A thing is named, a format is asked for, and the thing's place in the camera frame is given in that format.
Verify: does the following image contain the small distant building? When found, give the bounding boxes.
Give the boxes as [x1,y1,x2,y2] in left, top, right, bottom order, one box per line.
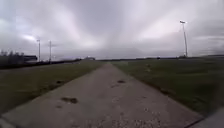
[83,55,96,62]

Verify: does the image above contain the grey concrete path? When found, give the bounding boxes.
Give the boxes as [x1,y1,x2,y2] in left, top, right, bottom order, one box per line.
[0,62,205,128]

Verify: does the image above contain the pole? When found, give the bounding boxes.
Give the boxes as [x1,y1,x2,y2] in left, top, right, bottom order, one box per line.
[36,38,42,63]
[48,39,53,63]

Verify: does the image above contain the grass field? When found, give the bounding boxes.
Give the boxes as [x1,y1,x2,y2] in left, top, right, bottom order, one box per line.
[111,56,224,118]
[0,60,105,115]

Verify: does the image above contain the tall floodlight mast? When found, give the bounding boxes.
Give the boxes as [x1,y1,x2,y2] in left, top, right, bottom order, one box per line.
[179,19,190,59]

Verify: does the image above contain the dark low building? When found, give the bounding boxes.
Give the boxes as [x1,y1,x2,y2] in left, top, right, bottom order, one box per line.
[23,54,39,63]

